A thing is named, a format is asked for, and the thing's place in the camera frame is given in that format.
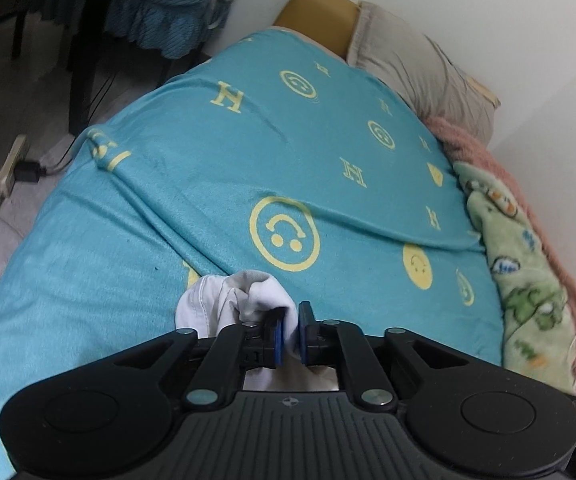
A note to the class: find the pink fluffy blanket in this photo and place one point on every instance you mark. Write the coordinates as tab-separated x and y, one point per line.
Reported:
473	145

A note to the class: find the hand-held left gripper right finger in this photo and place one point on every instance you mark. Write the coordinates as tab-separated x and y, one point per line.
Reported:
303	340

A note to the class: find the white shirt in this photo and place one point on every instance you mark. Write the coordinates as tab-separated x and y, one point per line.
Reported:
218	305

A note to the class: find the black power adapter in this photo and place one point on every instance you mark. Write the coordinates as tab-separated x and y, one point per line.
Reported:
28	172

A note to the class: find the green cartoon blanket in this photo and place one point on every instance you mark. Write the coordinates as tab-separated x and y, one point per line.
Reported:
523	280

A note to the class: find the yellow bed headboard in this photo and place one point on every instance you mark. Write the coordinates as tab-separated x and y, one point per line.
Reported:
318	15

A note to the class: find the grey pillow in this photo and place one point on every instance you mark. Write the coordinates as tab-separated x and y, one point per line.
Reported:
418	65

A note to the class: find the beige power strip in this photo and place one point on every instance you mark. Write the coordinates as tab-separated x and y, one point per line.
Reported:
8	170

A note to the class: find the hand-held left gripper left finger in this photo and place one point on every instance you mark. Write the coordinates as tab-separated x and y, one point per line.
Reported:
279	345

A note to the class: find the white desk with dark top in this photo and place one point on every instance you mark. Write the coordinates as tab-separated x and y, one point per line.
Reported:
85	85

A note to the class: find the teal smiley bed sheet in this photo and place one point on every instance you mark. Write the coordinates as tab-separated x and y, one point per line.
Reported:
193	160

